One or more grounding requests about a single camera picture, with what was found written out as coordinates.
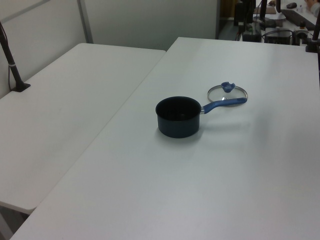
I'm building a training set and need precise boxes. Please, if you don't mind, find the white side table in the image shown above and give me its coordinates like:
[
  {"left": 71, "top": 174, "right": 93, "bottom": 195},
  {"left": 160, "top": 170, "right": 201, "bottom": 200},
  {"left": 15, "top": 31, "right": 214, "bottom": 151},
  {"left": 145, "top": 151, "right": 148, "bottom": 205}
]
[{"left": 0, "top": 42, "right": 167, "bottom": 215}]

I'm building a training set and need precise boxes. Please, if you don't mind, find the black monitor stand post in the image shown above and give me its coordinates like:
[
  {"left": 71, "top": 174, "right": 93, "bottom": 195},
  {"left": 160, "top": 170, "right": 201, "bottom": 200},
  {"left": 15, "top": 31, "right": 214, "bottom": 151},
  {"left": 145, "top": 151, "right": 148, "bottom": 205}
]
[{"left": 234, "top": 0, "right": 245, "bottom": 27}]

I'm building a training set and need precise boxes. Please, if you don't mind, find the glass lid with blue knob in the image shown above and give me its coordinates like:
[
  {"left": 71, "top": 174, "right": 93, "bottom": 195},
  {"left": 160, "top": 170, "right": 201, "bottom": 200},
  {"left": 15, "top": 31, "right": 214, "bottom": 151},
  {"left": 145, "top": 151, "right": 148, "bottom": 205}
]
[{"left": 206, "top": 81, "right": 249, "bottom": 108}]

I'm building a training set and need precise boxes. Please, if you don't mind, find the black clamp stand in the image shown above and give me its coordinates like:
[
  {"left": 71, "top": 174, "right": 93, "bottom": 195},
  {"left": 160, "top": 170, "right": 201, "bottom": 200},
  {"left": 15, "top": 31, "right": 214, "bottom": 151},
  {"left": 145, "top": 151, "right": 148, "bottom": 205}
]
[{"left": 304, "top": 0, "right": 320, "bottom": 53}]

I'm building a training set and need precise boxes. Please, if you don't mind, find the black keyboard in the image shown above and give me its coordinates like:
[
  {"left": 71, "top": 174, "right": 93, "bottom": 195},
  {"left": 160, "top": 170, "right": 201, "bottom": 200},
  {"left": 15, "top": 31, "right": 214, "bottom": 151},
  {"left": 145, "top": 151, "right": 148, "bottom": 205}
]
[{"left": 283, "top": 9, "right": 316, "bottom": 27}]

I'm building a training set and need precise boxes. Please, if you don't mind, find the black computer box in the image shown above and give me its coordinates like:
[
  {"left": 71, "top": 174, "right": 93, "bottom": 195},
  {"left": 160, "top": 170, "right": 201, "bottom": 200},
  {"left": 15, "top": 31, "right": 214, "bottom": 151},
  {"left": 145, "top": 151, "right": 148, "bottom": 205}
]
[{"left": 264, "top": 29, "right": 294, "bottom": 45}]

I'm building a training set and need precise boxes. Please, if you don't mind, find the black camera stand pole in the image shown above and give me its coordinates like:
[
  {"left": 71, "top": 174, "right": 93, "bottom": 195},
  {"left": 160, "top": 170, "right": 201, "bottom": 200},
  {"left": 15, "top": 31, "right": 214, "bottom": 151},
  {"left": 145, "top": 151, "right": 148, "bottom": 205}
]
[{"left": 0, "top": 21, "right": 32, "bottom": 93}]

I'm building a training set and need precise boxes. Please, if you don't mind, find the dark saucepan with blue handle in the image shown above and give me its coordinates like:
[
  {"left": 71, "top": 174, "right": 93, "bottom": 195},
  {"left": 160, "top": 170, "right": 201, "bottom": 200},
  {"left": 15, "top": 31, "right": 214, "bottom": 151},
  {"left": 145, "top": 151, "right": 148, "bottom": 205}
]
[{"left": 155, "top": 96, "right": 248, "bottom": 139}]

